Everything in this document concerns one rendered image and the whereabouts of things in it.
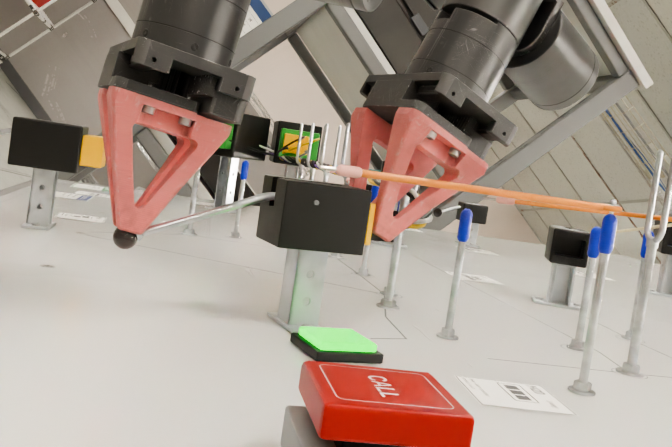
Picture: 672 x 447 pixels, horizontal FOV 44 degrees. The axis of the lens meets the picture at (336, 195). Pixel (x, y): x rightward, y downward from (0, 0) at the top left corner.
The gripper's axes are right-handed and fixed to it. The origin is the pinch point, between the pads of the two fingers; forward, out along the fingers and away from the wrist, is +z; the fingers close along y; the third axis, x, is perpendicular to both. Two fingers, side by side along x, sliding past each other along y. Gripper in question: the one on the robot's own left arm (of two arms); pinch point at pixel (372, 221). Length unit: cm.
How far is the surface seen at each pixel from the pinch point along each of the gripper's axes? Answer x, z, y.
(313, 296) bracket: 1.6, 6.0, -0.9
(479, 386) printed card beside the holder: -3.7, 6.0, -11.9
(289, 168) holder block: -23, -11, 73
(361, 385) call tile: 9.8, 8.3, -22.2
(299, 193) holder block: 6.3, 1.3, -2.0
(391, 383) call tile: 8.6, 7.7, -22.0
